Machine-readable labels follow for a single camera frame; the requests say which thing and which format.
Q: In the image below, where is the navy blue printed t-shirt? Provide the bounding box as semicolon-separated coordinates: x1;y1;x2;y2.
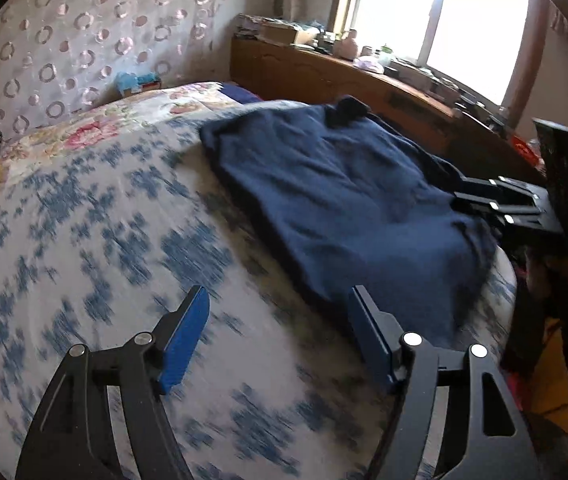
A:
199;98;497;347

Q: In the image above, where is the blue floral white blanket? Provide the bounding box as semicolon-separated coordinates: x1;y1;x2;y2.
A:
0;101;516;479

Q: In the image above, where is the pink ceramic figurine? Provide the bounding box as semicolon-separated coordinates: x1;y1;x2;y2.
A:
333;28;359;62

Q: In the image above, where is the wooden sideboard cabinet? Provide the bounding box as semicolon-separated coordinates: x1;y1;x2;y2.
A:
229;38;546;185

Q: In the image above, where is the cardboard box on sideboard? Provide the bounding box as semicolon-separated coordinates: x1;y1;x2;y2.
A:
257;22;320;46

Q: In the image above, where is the floral bed quilt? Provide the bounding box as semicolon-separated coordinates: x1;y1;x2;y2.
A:
0;81;261;179

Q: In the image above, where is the blue tissue box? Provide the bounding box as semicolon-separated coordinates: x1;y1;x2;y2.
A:
114;73;161;98

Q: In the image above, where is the circle-patterned sheer curtain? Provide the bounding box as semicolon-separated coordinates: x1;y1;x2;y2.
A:
0;0;224;138

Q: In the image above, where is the window with frame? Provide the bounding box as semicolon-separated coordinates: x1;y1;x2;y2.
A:
328;0;550;125

